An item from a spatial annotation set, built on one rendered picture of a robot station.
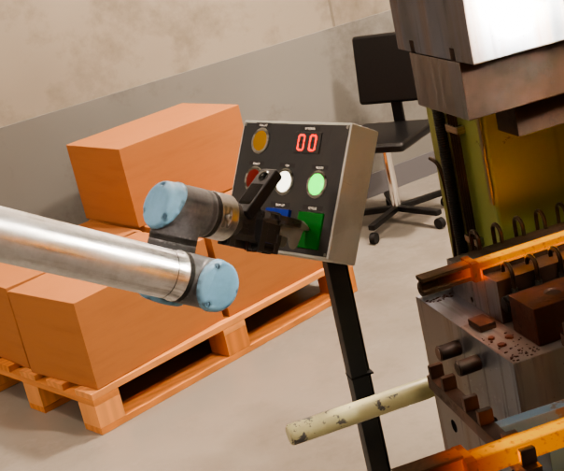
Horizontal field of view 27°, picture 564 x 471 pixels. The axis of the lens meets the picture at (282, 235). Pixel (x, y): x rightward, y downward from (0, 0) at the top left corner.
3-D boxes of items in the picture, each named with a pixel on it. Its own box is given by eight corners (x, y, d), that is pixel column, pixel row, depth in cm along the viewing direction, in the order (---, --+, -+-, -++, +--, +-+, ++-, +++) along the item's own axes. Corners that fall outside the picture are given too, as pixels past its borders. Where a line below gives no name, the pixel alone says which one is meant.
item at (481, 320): (496, 327, 196) (495, 321, 196) (480, 333, 195) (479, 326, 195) (484, 320, 200) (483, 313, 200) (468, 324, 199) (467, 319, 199)
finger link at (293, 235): (303, 251, 238) (270, 245, 232) (308, 222, 238) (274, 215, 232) (314, 253, 235) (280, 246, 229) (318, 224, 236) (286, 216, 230)
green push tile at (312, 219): (316, 250, 235) (323, 213, 235) (291, 246, 241) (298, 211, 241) (323, 251, 236) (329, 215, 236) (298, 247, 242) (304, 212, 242)
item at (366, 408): (295, 451, 238) (289, 429, 236) (287, 441, 243) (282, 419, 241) (488, 384, 248) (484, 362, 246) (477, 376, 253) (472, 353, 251)
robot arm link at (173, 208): (134, 227, 216) (146, 175, 216) (187, 238, 224) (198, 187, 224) (163, 235, 209) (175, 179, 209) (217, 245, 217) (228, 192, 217)
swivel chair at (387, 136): (416, 196, 592) (385, 26, 566) (485, 213, 544) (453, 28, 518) (324, 231, 569) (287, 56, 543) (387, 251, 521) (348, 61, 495)
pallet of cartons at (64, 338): (254, 256, 556) (215, 90, 532) (394, 302, 463) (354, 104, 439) (-36, 374, 490) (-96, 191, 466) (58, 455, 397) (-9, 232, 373)
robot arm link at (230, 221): (197, 189, 224) (229, 192, 217) (217, 193, 228) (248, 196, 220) (189, 235, 224) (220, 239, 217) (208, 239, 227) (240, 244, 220)
